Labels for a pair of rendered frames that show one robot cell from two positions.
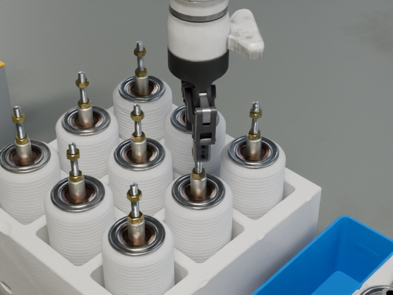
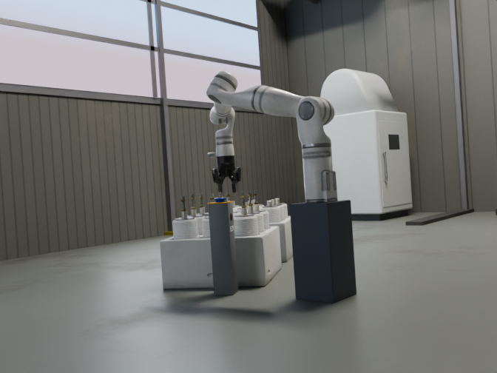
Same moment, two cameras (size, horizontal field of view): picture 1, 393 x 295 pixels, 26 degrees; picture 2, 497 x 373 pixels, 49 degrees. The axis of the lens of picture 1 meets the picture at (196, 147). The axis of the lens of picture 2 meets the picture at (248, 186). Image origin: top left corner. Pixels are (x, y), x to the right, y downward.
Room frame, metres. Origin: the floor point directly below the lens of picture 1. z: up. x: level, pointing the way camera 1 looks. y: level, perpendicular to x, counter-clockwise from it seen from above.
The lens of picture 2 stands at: (1.99, 2.02, 0.38)
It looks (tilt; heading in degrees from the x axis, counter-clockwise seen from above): 1 degrees down; 239
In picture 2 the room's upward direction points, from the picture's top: 4 degrees counter-clockwise
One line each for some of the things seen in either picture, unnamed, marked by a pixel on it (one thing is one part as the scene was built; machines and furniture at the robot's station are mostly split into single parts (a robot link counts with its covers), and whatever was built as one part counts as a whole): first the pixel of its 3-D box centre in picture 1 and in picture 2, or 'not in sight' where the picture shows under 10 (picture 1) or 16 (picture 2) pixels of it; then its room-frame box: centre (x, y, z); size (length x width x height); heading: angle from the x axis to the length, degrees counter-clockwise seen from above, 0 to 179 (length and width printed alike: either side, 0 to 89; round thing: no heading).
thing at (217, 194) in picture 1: (198, 191); not in sight; (0.88, 0.00, 0.25); 0.08 x 0.08 x 0.01
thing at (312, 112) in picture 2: not in sight; (314, 123); (0.91, 0.65, 0.54); 0.09 x 0.09 x 0.17; 19
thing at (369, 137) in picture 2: not in sight; (361, 144); (-1.23, -1.46, 0.62); 0.63 x 0.56 x 1.24; 109
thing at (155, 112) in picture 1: (144, 133); (186, 243); (1.13, 0.09, 0.16); 0.10 x 0.10 x 0.18
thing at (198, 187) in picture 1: (198, 184); not in sight; (0.88, 0.00, 0.26); 0.02 x 0.02 x 0.03
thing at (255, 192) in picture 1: (251, 198); not in sight; (0.97, -0.08, 0.16); 0.10 x 0.10 x 0.18
